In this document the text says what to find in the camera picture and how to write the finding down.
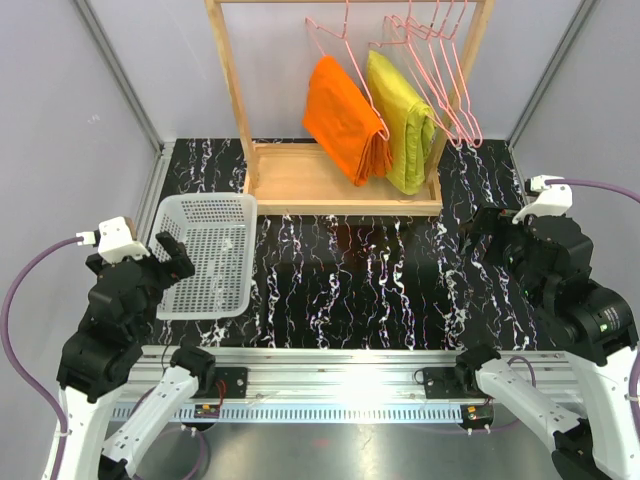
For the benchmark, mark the aluminium mounting rail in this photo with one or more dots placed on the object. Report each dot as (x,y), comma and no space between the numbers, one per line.
(337,386)

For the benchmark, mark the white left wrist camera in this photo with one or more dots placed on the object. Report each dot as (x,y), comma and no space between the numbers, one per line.
(115,240)

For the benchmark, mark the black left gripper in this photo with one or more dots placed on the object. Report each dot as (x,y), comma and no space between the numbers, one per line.
(180,266)

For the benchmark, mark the yellow-green folded trousers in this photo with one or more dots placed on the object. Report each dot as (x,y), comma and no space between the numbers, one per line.
(408,118)

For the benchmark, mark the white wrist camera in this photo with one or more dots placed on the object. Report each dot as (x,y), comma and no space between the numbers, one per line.
(115,240)
(552,197)

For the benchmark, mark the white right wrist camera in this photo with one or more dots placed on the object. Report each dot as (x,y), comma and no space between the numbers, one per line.
(552,197)

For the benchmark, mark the black marble pattern mat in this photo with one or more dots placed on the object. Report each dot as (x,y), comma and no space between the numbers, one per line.
(380,282)

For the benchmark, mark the wooden clothes rack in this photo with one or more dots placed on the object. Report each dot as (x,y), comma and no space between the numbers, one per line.
(301,179)

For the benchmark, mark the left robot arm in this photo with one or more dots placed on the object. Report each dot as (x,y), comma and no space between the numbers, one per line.
(97,359)

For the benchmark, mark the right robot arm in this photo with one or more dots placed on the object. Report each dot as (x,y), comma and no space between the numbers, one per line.
(550,258)

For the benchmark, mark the orange trousers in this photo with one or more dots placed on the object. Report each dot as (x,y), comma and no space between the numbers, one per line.
(343,123)

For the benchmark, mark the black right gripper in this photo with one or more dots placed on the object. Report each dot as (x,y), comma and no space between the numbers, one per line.
(496,221)

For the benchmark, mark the white plastic basket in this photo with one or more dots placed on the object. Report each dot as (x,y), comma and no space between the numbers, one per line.
(218,231)

